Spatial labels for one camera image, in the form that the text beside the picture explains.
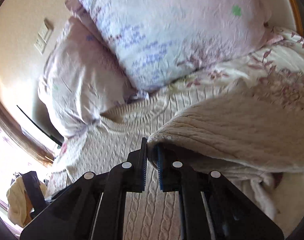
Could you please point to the cream garment by window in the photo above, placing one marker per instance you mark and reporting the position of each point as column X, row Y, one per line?
column 26, row 199

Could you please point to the wall switch and socket panel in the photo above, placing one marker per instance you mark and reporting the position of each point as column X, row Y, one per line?
column 43, row 36

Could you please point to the upper floral white pillow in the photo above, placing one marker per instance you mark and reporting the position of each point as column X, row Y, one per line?
column 159, row 41

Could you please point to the lower pink floral pillow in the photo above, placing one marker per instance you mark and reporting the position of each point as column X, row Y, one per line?
column 81, row 80

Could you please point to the wooden window frame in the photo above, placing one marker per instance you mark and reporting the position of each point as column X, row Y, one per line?
column 24, row 140

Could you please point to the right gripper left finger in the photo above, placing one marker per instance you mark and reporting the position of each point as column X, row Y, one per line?
column 94, row 206

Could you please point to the cream cable-knit sweater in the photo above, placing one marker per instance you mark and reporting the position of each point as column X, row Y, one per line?
column 254, row 136

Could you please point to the wooden bed headboard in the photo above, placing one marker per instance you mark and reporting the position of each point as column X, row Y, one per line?
column 297, row 17

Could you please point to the floral cream bed quilt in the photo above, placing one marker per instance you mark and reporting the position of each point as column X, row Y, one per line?
column 284, row 57

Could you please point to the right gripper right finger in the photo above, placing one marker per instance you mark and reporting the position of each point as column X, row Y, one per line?
column 211, row 206

